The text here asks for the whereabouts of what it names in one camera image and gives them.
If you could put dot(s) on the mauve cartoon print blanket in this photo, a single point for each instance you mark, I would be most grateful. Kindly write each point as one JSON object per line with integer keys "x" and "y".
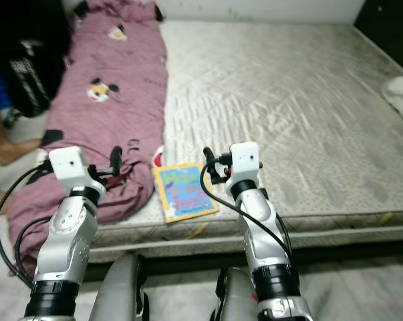
{"x": 114, "y": 120}

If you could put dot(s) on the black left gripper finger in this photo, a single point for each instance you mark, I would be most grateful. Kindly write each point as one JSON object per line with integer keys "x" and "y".
{"x": 115, "y": 160}

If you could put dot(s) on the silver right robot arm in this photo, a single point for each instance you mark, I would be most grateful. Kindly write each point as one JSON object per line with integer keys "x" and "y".
{"x": 261, "y": 247}

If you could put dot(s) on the yellow children's picture book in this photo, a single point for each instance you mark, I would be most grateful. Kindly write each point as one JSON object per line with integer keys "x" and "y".
{"x": 184, "y": 194}

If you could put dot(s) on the silver robot leg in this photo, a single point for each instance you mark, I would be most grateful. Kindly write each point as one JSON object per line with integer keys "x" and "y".
{"x": 238, "y": 297}
{"x": 117, "y": 294}

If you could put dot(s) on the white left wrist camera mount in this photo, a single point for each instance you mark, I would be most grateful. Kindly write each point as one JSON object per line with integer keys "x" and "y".
{"x": 69, "y": 169}

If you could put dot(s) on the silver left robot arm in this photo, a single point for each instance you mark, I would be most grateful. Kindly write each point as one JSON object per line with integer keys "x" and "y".
{"x": 61, "y": 254}

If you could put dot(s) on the silver right robot leg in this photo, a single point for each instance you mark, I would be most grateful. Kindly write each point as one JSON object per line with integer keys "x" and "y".
{"x": 238, "y": 297}

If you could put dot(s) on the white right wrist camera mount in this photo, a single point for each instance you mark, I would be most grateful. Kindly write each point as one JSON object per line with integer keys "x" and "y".
{"x": 245, "y": 162}

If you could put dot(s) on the silver left robot leg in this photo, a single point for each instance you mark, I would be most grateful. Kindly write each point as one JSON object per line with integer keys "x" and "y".
{"x": 117, "y": 294}

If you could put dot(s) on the large black furniture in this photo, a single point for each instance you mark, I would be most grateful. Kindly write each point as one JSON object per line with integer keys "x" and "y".
{"x": 21, "y": 17}

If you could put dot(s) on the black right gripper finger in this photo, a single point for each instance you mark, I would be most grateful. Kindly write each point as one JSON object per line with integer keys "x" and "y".
{"x": 210, "y": 162}

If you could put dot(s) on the black bed base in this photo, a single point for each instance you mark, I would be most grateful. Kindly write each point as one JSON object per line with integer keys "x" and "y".
{"x": 181, "y": 263}

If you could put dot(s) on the barefoot person in blue shorts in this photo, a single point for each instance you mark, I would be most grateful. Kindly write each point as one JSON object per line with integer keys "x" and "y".
{"x": 4, "y": 130}

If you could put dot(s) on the quilted grey mattress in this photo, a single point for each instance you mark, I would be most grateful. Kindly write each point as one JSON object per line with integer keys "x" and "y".
{"x": 281, "y": 114}

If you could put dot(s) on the black bag white print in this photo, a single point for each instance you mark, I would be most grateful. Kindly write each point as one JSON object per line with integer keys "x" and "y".
{"x": 41, "y": 77}

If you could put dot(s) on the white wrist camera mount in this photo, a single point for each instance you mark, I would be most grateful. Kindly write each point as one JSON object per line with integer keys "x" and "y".
{"x": 69, "y": 169}
{"x": 245, "y": 162}

